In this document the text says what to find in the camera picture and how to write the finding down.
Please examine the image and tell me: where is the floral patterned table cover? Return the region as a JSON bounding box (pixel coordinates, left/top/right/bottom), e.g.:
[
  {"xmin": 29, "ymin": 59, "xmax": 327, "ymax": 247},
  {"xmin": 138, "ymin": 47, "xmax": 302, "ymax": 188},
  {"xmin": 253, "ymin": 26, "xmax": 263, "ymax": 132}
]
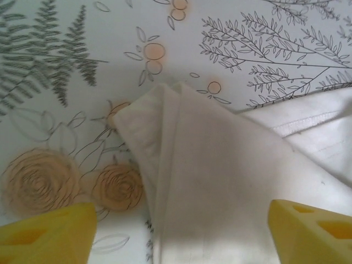
[{"xmin": 0, "ymin": 0, "xmax": 352, "ymax": 264}]

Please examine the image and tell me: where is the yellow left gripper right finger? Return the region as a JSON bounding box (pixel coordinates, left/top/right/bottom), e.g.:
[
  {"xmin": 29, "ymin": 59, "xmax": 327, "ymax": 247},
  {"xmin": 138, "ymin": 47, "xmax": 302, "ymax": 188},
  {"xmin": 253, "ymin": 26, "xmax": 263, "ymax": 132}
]
[{"xmin": 268, "ymin": 200, "xmax": 352, "ymax": 264}]

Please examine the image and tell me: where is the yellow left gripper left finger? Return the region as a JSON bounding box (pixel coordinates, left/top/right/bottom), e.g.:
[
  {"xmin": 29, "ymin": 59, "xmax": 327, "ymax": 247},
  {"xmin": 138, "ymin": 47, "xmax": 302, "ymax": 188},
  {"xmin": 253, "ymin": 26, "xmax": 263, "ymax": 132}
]
[{"xmin": 0, "ymin": 202, "xmax": 97, "ymax": 264}]

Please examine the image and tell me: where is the plain white t-shirt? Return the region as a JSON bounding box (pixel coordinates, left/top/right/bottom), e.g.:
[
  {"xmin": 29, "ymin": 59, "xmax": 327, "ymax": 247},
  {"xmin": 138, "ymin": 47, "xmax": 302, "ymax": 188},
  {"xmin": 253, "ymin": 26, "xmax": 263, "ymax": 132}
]
[{"xmin": 112, "ymin": 81, "xmax": 352, "ymax": 264}]

